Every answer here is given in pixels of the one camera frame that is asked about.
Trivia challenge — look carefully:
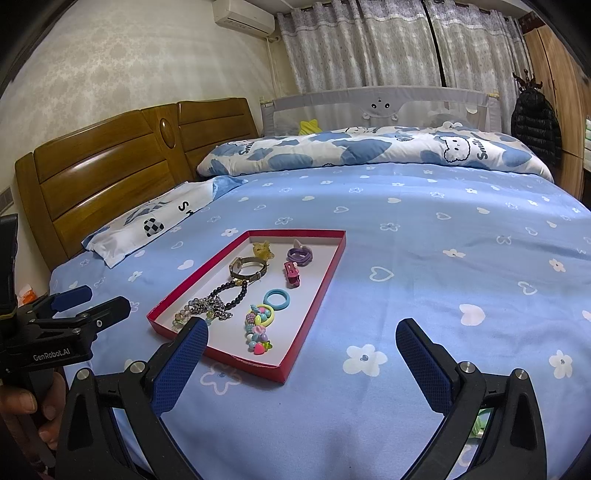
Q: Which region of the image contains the grey patterned curtain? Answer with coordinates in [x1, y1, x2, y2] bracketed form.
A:
[274, 0, 437, 95]
[425, 0, 527, 93]

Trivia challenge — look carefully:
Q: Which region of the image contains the white blue cartoon quilt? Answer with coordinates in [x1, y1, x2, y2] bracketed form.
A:
[196, 121, 555, 183]

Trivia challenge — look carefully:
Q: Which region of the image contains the red shallow box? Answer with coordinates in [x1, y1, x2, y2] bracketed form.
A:
[147, 229, 347, 384]

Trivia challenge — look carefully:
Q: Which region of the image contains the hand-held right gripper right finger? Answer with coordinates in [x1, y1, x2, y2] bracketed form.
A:
[394, 318, 548, 480]

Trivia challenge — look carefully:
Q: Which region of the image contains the pale green bead bracelet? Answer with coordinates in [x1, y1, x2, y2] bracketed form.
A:
[173, 299, 213, 329]

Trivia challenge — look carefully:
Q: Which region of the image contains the dark coat rack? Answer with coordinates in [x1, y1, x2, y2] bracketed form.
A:
[512, 69, 543, 90]

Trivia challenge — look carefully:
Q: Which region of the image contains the colourful bead bracelet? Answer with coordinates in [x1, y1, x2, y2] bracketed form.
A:
[244, 304, 277, 356]

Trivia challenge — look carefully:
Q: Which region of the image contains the blue ring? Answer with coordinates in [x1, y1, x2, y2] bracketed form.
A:
[263, 288, 291, 312]

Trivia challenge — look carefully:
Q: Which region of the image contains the person's left hand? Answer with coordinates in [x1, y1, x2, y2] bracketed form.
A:
[0, 371, 69, 476]

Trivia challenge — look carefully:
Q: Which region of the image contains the blue flower print bedsheet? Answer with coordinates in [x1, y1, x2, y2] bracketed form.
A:
[48, 161, 591, 480]

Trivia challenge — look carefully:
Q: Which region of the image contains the white air conditioner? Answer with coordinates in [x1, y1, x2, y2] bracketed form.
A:
[212, 0, 275, 37]

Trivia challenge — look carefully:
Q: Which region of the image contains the black bead bracelet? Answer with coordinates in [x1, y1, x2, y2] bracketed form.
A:
[208, 281, 249, 308]

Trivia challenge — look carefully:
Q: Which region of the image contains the wooden headboard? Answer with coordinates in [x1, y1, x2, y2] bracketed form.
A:
[14, 97, 259, 271]

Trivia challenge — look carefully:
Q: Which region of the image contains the purple hair tie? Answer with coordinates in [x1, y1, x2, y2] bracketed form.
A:
[286, 240, 315, 267]

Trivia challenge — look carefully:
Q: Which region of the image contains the white blue pillow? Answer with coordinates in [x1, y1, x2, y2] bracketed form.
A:
[82, 175, 250, 268]

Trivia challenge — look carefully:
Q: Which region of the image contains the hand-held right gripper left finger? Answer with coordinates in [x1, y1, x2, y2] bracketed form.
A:
[54, 316, 209, 480]

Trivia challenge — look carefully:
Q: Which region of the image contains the black puffer jacket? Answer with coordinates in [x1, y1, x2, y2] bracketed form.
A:
[510, 85, 563, 167]

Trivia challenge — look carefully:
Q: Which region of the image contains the wooden wardrobe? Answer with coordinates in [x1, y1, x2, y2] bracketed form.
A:
[524, 18, 591, 199]

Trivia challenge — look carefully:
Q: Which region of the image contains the grey bed guard rail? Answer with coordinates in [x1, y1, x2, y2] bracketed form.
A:
[261, 85, 502, 137]

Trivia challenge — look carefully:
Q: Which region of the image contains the silver chain bracelet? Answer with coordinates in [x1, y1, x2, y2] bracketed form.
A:
[203, 298, 234, 324]

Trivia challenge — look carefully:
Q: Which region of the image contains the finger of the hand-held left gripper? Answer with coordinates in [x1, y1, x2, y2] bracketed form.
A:
[18, 285, 93, 320]
[25, 296, 133, 342]

